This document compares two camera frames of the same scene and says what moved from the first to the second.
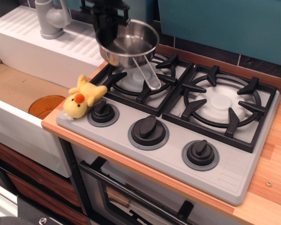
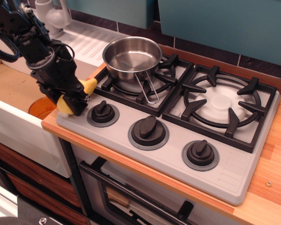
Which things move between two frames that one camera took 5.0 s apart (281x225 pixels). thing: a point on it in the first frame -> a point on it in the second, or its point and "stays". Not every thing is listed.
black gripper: [107, 14] -> [57, 75]
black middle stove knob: [148, 133] stays
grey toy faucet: [53, 20] stays
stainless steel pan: [134, 47] -> [127, 58]
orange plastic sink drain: [42, 105] stays
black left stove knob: [102, 114] stays
